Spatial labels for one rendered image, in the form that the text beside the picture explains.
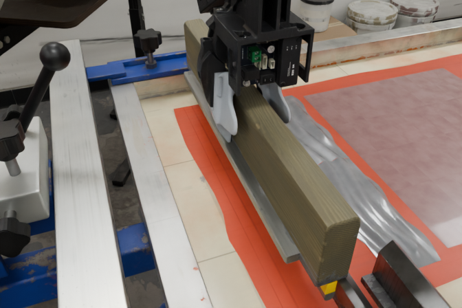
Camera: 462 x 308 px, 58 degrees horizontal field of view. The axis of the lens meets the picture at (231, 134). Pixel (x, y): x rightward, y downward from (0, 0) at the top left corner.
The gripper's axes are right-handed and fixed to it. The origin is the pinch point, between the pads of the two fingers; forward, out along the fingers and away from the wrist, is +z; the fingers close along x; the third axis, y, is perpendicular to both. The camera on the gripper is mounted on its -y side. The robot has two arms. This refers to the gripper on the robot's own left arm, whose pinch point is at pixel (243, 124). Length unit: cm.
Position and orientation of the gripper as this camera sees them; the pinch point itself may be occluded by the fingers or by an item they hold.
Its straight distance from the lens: 48.3
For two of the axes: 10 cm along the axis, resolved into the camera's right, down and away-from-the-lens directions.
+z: 0.0, 8.0, 6.0
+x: 9.4, -2.1, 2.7
